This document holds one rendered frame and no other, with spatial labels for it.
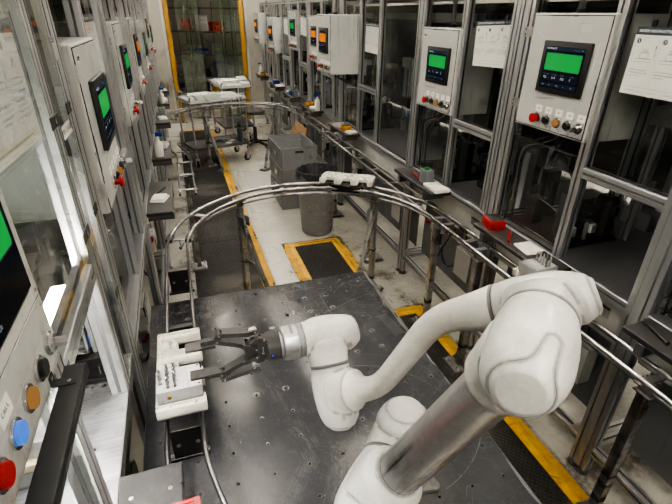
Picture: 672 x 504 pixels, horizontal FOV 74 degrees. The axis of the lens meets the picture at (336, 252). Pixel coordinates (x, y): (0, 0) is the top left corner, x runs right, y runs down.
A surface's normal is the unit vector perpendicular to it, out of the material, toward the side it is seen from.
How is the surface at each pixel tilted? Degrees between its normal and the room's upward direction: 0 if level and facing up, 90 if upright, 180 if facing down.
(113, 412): 0
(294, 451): 0
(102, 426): 0
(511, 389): 84
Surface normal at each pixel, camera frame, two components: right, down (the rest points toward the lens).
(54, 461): 0.01, -0.88
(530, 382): -0.46, 0.36
